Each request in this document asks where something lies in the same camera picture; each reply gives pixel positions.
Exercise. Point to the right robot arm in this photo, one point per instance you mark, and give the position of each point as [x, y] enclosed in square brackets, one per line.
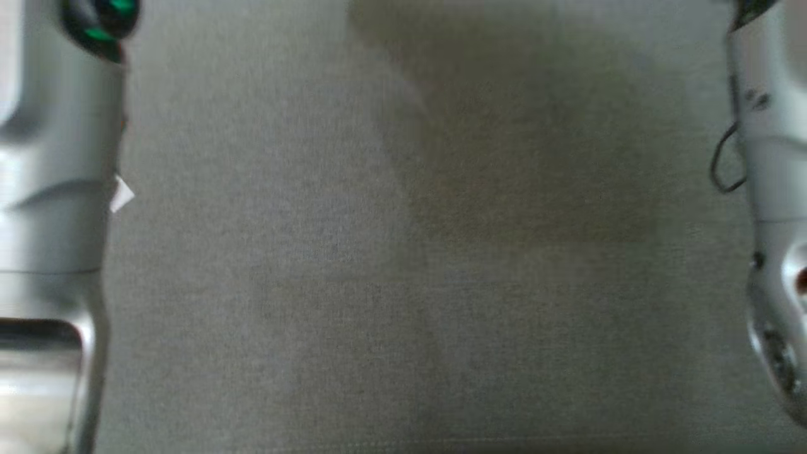
[775, 157]

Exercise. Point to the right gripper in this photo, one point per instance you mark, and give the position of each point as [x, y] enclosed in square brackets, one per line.
[750, 9]

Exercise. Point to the red white jersey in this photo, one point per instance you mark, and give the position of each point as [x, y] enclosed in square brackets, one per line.
[121, 195]

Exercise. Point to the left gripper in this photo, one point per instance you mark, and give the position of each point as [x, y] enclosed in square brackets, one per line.
[101, 25]

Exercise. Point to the large grey sofa seat cushion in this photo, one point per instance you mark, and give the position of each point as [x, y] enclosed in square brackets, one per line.
[378, 265]

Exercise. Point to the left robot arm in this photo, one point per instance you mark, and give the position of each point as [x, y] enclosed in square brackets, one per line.
[57, 157]

